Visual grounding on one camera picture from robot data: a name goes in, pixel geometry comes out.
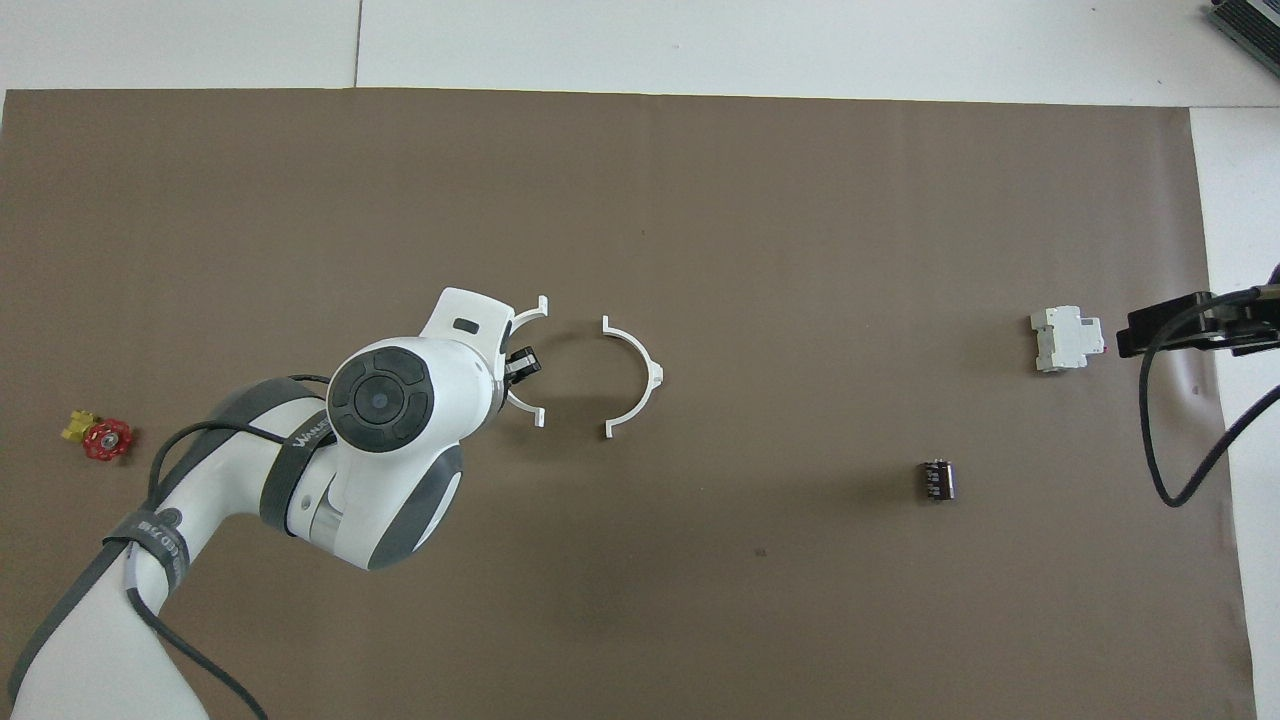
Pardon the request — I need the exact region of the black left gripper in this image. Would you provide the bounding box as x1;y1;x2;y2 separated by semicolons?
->
498;345;544;390

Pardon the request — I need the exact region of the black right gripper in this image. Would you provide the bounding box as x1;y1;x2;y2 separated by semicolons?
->
1117;286;1280;360

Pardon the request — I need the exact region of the white half pipe clamp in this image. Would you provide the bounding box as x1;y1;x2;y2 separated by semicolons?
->
601;315;666;441
503;295;550;429

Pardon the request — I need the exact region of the white circuit breaker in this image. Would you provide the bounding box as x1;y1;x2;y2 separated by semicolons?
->
1030;305;1107;375

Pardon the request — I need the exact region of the brown paper table mat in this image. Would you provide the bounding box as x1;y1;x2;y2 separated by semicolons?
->
0;88;1259;720

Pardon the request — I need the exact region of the grey ribbed electronics box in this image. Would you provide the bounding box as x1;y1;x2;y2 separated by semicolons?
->
1205;0;1280;64

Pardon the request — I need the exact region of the red handwheel brass valve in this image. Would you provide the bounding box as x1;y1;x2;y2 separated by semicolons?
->
61;408;135;463

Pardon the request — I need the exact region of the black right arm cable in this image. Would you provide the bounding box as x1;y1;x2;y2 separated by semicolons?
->
1139;288;1280;510

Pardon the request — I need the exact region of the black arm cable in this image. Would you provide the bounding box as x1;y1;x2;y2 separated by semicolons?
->
123;374;333;720
1139;288;1280;510

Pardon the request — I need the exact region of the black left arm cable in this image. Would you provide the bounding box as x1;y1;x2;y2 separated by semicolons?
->
123;374;333;720

